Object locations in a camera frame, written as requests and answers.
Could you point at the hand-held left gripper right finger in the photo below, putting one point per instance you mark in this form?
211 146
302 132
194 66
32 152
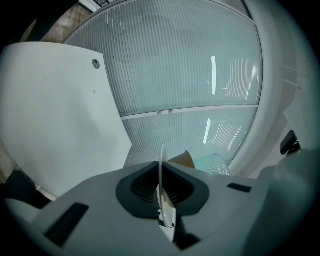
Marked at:
225 212

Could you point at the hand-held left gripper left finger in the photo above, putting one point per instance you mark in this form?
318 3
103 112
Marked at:
100 212

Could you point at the white bowl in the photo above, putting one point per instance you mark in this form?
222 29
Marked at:
167 212

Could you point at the brown wooden bowl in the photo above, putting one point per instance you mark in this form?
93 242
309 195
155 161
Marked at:
183 160

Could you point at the white table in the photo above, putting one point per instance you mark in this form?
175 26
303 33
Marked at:
50 112

